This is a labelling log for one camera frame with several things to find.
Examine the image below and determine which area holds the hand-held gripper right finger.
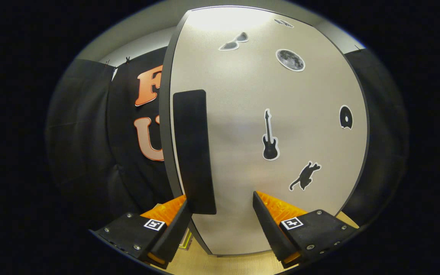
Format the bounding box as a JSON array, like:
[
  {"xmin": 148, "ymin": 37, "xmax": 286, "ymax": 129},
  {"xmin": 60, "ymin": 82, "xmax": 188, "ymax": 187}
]
[{"xmin": 252, "ymin": 190, "xmax": 359, "ymax": 269}]

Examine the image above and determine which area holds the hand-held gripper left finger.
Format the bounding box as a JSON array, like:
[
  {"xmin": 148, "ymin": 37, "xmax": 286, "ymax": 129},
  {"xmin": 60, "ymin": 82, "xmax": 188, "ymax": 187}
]
[{"xmin": 89, "ymin": 195, "xmax": 194, "ymax": 270}]

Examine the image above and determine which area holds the black door handle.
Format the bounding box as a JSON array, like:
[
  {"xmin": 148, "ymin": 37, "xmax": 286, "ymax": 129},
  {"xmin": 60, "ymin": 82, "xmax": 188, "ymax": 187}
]
[{"xmin": 173, "ymin": 89, "xmax": 217, "ymax": 215}]

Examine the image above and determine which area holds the dark grey shoe cabinet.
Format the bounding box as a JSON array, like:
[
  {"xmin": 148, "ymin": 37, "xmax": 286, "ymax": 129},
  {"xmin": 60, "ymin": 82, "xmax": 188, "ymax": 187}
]
[{"xmin": 159, "ymin": 6, "xmax": 371, "ymax": 256}]

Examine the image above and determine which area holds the yellow edged book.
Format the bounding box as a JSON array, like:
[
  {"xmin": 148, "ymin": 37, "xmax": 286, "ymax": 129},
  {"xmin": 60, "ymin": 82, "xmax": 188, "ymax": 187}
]
[{"xmin": 179, "ymin": 228, "xmax": 193, "ymax": 250}]

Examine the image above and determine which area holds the black backdrop cloth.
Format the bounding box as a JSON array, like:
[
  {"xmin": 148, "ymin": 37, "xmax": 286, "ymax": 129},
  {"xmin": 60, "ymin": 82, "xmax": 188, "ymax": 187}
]
[{"xmin": 44, "ymin": 48, "xmax": 409, "ymax": 230}]

